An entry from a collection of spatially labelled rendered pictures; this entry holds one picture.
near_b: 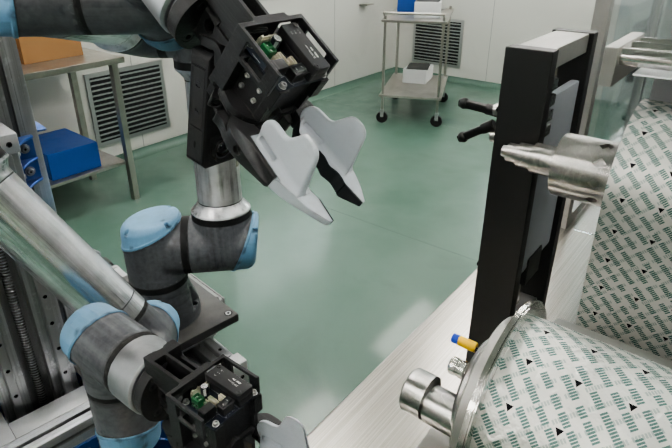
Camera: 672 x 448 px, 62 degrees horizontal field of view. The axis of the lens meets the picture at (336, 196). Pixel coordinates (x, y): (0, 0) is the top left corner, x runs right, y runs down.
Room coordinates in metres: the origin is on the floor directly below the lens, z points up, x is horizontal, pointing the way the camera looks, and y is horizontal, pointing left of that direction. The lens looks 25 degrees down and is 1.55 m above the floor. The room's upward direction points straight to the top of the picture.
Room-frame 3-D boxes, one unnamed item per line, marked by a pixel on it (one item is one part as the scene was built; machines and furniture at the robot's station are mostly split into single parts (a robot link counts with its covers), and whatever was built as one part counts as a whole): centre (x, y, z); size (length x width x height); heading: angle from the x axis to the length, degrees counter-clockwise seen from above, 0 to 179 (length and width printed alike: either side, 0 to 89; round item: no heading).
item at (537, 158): (0.54, -0.20, 1.34); 0.06 x 0.03 x 0.03; 52
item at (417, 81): (5.12, -0.73, 0.51); 0.91 x 0.58 x 1.02; 166
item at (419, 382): (0.37, -0.07, 1.18); 0.04 x 0.02 x 0.04; 142
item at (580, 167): (0.51, -0.25, 1.34); 0.06 x 0.06 x 0.06; 52
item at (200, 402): (0.42, 0.14, 1.12); 0.12 x 0.08 x 0.09; 52
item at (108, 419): (0.53, 0.26, 1.01); 0.11 x 0.08 x 0.11; 4
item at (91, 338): (0.51, 0.26, 1.11); 0.11 x 0.08 x 0.09; 52
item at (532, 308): (0.29, -0.12, 1.25); 0.15 x 0.01 x 0.15; 142
